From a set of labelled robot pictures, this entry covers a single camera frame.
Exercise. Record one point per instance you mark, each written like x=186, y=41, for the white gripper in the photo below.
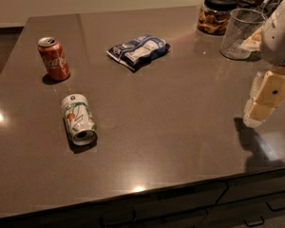
x=279, y=40

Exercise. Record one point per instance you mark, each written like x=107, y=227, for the white green 7up can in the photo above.
x=80, y=125

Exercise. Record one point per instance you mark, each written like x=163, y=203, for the red coca-cola can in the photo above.
x=54, y=59

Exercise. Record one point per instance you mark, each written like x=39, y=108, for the glass jar with black lid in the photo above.
x=214, y=16

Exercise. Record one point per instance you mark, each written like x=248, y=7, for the blue white snack bag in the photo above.
x=138, y=52

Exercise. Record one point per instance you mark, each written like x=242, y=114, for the dark lower drawer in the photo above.
x=251, y=213

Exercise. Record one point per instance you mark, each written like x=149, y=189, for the dark left cabinet drawer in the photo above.
x=178, y=207

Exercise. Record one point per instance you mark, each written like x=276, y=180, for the dark drawer with handle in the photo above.
x=254, y=186

